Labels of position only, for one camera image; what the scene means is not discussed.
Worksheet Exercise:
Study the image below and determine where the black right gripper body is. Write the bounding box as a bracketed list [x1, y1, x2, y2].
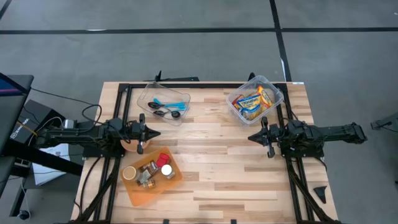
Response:
[261, 116, 282, 159]

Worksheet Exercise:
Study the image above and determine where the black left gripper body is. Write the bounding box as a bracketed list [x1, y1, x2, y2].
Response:
[124, 113, 147, 155]

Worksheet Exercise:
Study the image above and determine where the blue yellow snack packet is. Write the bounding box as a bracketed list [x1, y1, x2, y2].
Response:
[236, 92, 262, 113]

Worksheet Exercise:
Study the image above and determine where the glass seasoning jar white label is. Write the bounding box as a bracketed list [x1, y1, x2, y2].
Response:
[160, 163, 176, 180]

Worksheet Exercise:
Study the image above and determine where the yellow red ramen packet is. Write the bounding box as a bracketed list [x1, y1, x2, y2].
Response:
[231, 94, 244, 112]

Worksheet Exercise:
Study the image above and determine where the orange noodle packet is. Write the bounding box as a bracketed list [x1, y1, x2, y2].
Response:
[257, 85, 274, 109]

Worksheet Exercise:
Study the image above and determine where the small seasoning sachet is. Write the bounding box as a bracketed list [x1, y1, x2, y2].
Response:
[137, 161, 159, 185]

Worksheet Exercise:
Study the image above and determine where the peach plastic bowl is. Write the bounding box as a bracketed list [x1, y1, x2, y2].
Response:
[119, 138, 151, 153]

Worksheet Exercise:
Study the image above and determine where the clear plastic square container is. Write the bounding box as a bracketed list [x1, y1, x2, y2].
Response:
[225, 75, 285, 126]

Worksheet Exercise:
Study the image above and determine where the clear empty plastic container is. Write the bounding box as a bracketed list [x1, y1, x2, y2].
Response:
[136, 80, 192, 127]

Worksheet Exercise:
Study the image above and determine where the orange translucent plastic container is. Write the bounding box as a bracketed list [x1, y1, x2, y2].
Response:
[119, 146, 184, 208]

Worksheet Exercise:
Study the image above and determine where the white paper sheet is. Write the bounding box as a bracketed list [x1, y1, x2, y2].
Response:
[32, 142, 72, 187]

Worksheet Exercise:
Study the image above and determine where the black computer box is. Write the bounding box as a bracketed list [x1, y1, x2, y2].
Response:
[9, 98, 66, 146]

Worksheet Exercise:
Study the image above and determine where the grey furniture base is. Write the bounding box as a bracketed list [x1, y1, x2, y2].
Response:
[370, 111, 398, 131]

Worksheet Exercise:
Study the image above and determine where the black desk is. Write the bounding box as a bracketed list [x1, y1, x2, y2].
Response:
[0, 73, 84, 218]

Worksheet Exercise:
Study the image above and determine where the monitor screen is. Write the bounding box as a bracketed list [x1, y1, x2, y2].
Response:
[0, 73, 24, 97]

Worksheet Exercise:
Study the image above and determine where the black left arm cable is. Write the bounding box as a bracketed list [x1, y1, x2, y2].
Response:
[81, 103, 104, 126]

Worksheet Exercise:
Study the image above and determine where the black metal table frame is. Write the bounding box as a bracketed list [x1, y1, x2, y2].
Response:
[70, 81, 341, 224]

